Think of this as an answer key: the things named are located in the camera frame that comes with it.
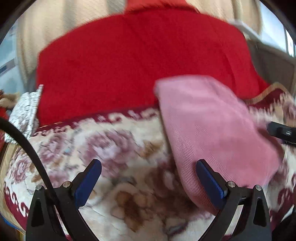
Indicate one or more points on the pink corduroy jacket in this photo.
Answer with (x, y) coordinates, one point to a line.
(205, 120)

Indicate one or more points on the red pillow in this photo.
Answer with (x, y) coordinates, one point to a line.
(141, 5)

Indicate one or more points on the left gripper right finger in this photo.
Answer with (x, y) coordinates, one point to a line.
(254, 220)

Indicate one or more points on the brown wooden cabinet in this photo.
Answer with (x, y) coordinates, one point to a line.
(273, 65)

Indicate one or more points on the floral plush blanket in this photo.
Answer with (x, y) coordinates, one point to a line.
(139, 195)

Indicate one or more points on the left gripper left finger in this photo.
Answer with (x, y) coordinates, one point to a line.
(46, 214)

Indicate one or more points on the red sofa cover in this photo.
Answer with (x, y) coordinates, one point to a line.
(113, 63)

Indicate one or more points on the white patterned cushion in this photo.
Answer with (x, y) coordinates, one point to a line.
(24, 114)

